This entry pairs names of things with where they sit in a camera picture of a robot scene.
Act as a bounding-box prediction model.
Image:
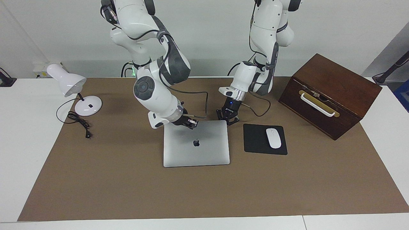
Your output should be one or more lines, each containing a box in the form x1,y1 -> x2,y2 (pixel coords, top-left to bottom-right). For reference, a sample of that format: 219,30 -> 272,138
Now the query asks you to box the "grey aluminium laptop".
163,120 -> 230,168

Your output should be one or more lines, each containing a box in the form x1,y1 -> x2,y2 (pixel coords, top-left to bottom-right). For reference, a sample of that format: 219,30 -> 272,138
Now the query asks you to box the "black mouse pad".
243,124 -> 288,156

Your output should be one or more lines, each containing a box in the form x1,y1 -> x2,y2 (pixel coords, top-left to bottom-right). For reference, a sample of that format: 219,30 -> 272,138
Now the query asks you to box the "white computer mouse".
266,128 -> 282,149

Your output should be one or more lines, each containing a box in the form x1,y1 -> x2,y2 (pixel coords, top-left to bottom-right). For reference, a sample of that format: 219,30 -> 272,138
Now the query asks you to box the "brown table mat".
18,77 -> 409,221

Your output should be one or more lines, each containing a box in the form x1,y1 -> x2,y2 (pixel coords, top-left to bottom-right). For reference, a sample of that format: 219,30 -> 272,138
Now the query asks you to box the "white desk lamp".
46,63 -> 103,117

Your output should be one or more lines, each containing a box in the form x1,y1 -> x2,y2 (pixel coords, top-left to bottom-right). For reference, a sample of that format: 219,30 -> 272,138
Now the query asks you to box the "dark brown wooden box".
278,53 -> 382,141

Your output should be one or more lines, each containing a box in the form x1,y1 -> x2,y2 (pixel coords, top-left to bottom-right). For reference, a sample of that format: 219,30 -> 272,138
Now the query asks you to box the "black tripod leg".
372,50 -> 409,84

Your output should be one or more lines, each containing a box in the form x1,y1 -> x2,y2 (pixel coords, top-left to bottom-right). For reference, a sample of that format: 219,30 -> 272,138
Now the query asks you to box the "blue crate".
394,79 -> 409,113

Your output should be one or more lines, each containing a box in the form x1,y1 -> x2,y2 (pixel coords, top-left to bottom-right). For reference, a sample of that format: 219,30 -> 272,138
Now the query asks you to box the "black stand base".
0,67 -> 17,87

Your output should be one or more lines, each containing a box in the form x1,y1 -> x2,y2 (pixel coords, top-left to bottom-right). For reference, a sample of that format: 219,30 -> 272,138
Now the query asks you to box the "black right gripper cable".
101,0 -> 209,119

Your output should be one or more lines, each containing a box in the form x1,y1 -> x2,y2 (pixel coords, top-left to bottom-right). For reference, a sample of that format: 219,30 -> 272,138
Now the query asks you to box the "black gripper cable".
240,0 -> 271,117
101,0 -> 209,119

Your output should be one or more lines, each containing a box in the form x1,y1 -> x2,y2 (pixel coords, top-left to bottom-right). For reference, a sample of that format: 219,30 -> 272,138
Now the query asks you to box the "black left arm base cable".
228,62 -> 241,77

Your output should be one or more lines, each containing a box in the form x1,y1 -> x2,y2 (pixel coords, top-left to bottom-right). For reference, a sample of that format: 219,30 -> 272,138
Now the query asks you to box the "black arm base cable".
228,62 -> 241,77
121,62 -> 135,78

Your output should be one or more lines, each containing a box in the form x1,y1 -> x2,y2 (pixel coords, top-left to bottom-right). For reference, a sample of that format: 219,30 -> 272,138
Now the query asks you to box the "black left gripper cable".
240,0 -> 271,117

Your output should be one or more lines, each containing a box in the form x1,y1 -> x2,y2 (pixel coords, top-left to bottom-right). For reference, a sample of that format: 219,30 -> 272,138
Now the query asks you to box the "black right arm base cable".
121,62 -> 135,78

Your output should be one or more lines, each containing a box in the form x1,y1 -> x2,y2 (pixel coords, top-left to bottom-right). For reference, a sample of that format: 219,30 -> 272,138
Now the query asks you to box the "white box handle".
300,93 -> 336,118

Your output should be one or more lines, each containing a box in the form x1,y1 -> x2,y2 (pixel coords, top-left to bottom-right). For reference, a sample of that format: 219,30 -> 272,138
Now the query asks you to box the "gold handle plate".
299,90 -> 340,118

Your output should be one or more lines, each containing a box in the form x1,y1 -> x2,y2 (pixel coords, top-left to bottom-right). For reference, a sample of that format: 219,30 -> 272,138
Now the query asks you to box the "black lamp power cable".
56,97 -> 93,139

